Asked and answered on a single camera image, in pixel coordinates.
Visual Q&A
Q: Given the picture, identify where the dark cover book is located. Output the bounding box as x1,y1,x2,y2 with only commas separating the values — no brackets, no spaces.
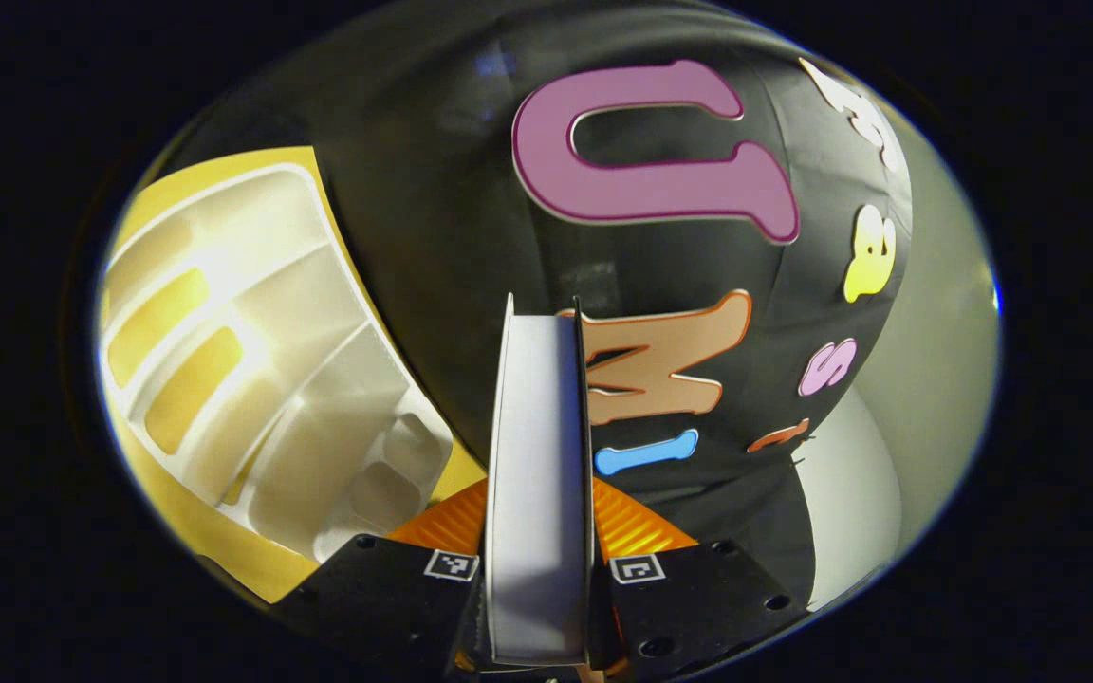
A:
485,292,597,668

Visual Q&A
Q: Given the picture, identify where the white plastic bookshelf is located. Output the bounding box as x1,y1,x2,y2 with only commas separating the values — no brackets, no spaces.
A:
99,163,455,563

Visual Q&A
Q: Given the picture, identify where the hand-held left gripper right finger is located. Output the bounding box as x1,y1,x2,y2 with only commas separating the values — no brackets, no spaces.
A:
592,474,808,679

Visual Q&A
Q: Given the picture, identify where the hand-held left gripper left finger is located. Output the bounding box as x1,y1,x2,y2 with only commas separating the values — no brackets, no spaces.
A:
276,477,491,679

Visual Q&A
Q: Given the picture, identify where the black backdrop cloth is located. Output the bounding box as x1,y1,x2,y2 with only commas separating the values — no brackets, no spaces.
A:
167,0,917,608

